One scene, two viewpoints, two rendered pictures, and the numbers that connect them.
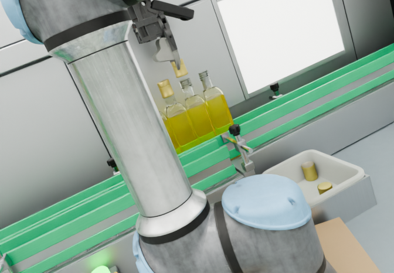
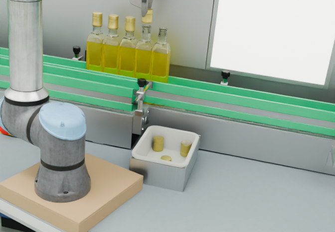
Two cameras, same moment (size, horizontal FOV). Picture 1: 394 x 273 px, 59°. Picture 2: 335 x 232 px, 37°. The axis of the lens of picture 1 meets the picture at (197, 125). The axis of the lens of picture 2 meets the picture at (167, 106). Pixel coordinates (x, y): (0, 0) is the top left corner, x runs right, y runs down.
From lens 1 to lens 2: 0.95 m
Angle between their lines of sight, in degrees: 24
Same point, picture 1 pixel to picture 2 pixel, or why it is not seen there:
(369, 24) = not seen: outside the picture
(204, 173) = (110, 96)
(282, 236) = (48, 136)
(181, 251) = (12, 111)
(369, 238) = (146, 198)
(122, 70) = (23, 15)
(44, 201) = not seen: hidden behind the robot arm
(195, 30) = not seen: outside the picture
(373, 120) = (280, 155)
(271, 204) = (52, 118)
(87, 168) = (66, 42)
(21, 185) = not seen: hidden behind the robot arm
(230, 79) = (200, 46)
